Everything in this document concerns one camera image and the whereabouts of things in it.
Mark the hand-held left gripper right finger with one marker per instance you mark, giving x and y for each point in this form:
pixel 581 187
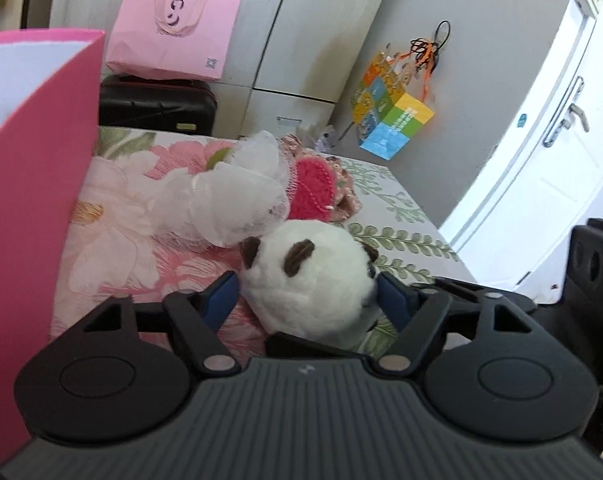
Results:
pixel 392 296

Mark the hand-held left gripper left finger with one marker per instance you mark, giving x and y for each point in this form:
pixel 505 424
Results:
pixel 222 296

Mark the white panda plush toy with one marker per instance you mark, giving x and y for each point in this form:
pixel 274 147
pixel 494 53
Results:
pixel 311 280

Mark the pink cardboard box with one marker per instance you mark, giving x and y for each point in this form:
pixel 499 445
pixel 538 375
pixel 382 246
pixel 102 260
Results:
pixel 26 185

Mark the white mesh bath pouf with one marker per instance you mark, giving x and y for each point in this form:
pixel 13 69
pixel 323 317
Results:
pixel 231 200

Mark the floral bed sheet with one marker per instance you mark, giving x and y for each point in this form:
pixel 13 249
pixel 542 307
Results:
pixel 131 240

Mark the white door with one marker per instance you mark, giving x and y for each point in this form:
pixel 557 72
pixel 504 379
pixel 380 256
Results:
pixel 526 170

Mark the clear plastic bag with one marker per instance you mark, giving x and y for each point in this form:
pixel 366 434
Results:
pixel 326 139

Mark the colourful paper gift bag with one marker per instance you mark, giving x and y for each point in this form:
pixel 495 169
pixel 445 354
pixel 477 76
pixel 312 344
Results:
pixel 394 115

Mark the black suitcase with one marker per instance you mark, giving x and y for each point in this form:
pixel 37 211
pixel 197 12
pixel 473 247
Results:
pixel 151 105

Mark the pink tote bag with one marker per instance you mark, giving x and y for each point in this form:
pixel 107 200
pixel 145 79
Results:
pixel 171 45

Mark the grey wooden wardrobe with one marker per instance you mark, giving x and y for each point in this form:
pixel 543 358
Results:
pixel 291 25

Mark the black wall hook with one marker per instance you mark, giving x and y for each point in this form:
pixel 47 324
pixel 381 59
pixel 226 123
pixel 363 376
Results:
pixel 442 30

